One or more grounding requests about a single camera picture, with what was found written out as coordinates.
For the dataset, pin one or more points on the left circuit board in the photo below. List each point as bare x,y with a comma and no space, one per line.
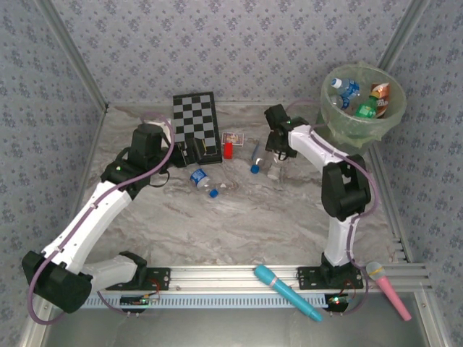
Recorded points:
139,300

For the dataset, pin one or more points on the black grey chessboard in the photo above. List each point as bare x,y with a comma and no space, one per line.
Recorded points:
191,115

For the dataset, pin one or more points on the clear bottle light blue label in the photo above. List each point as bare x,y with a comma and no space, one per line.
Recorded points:
340,102

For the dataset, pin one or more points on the right circuit board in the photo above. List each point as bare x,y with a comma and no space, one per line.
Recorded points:
336,300

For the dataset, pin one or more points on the bottle with white green label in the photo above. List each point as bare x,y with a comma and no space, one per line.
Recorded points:
281,154

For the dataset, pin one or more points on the pink toy microphone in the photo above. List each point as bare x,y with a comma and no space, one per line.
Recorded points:
388,292

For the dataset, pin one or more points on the red plastic block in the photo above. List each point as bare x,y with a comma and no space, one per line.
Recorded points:
228,150

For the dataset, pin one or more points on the purple playing card box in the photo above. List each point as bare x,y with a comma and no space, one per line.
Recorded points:
232,139

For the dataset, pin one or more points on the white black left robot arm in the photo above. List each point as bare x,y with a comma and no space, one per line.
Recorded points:
90,220

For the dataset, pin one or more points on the bin with green liner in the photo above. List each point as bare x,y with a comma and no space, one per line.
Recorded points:
347,133

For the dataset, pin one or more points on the green soda bottle yellow cap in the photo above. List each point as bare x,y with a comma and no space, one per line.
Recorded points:
365,110

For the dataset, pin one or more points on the aluminium side rail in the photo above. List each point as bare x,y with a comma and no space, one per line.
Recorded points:
390,209

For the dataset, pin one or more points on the aluminium corner post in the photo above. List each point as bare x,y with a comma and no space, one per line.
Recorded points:
401,32
74,50

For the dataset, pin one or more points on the circuit board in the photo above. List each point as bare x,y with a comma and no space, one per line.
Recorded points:
139,300
336,300

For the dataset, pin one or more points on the aluminium front rail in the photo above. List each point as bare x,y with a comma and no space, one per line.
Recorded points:
224,276

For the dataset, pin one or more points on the clear bottle blue label white cap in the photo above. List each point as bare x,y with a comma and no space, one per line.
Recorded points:
349,89

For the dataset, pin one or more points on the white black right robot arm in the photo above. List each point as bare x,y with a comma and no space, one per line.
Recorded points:
311,144

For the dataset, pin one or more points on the blue toy microphone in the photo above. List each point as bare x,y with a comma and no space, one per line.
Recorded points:
282,289

